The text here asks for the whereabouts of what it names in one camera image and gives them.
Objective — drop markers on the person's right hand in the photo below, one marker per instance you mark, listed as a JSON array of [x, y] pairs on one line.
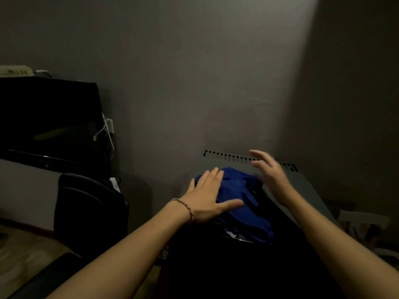
[[274, 179]]

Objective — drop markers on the black television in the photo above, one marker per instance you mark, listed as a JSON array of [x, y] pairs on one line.
[[50, 121]]

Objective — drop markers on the person's left hand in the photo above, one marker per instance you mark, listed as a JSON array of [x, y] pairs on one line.
[[205, 199]]

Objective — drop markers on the black mini fridge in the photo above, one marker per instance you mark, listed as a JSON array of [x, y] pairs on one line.
[[311, 189]]

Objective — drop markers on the white power adapter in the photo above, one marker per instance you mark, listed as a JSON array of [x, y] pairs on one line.
[[116, 183]]

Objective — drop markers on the white socket with plug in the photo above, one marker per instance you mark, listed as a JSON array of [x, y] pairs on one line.
[[109, 125]]

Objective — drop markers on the black office chair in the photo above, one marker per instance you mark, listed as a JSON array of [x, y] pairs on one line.
[[90, 208]]

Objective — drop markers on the person's right forearm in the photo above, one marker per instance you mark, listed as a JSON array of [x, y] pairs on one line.
[[343, 246]]

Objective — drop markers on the person's left forearm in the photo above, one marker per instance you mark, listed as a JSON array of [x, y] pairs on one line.
[[124, 261]]

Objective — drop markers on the blue cloth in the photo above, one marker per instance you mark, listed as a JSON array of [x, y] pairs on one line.
[[243, 189]]

